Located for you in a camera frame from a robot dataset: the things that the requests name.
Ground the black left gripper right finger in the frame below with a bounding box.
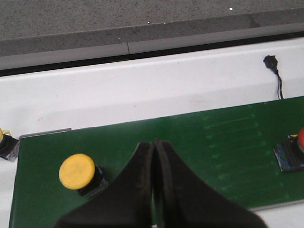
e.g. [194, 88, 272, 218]
[154, 139, 266, 228]

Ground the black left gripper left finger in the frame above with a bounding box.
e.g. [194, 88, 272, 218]
[55, 142, 154, 228]

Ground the yellow mushroom push button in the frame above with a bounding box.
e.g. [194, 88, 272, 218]
[59, 153, 109, 198]

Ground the green conveyor belt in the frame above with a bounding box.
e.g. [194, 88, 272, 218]
[9, 97, 304, 228]

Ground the black sensor with cable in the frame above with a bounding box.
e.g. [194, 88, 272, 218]
[263, 55, 284, 100]

